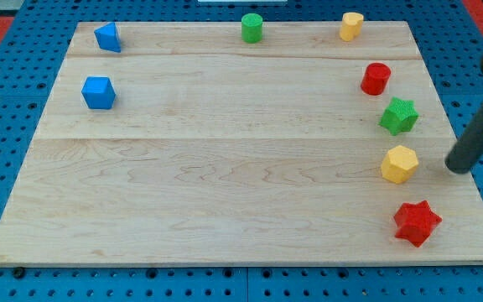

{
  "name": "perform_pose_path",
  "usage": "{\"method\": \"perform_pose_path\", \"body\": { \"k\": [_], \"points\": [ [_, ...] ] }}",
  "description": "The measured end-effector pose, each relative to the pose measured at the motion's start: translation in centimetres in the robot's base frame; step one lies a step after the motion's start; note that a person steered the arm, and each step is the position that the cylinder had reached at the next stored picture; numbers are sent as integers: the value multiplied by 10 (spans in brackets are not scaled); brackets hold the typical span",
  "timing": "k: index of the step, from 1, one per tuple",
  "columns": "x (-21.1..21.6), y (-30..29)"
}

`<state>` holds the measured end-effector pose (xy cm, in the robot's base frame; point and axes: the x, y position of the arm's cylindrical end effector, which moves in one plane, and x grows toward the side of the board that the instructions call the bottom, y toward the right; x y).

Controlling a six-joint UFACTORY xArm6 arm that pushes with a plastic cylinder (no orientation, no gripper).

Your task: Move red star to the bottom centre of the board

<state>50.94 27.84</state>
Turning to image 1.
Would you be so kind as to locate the wooden board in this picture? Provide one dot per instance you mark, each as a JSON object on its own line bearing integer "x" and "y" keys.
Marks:
{"x": 220, "y": 153}

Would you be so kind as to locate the green star block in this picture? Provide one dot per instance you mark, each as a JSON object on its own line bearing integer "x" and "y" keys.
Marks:
{"x": 399, "y": 116}

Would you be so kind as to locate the red star block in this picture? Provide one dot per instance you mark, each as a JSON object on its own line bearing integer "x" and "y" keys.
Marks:
{"x": 415, "y": 222}

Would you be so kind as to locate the green cylinder block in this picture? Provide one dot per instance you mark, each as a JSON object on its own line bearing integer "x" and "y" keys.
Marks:
{"x": 251, "y": 28}

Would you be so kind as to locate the red cylinder block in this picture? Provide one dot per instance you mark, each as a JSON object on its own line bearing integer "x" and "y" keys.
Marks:
{"x": 375, "y": 78}

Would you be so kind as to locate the blue cube block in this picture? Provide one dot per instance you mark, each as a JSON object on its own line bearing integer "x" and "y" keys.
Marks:
{"x": 98, "y": 92}

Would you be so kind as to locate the yellow hexagon block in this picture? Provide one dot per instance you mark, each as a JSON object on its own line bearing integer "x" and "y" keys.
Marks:
{"x": 399, "y": 164}

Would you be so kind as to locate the blue triangular prism block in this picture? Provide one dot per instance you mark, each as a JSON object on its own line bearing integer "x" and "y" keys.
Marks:
{"x": 107, "y": 38}

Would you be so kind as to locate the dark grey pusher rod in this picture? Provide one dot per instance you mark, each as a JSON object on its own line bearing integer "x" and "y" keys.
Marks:
{"x": 469, "y": 147}

